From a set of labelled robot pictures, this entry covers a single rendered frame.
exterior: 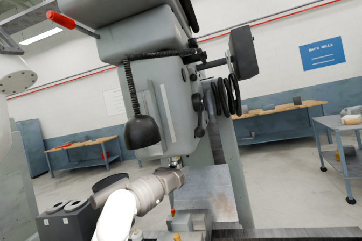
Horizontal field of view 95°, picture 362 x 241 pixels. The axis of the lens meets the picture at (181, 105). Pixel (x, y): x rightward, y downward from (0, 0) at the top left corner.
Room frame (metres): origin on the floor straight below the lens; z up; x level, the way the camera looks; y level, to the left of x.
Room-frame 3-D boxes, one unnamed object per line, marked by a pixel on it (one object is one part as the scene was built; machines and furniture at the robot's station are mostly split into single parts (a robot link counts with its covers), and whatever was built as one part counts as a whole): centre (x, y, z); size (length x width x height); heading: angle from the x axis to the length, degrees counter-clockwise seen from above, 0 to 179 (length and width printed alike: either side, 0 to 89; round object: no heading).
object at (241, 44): (0.78, -0.34, 1.62); 0.20 x 0.09 x 0.21; 166
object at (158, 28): (0.62, 0.05, 1.68); 0.34 x 0.24 x 0.10; 166
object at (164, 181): (0.50, 0.12, 1.23); 0.13 x 0.12 x 0.10; 51
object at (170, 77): (0.58, 0.06, 1.47); 0.21 x 0.19 x 0.32; 76
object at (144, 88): (0.47, 0.09, 1.45); 0.04 x 0.04 x 0.21; 76
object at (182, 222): (0.58, 0.08, 1.04); 0.06 x 0.05 x 0.06; 75
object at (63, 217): (0.74, 0.59, 1.03); 0.22 x 0.12 x 0.20; 78
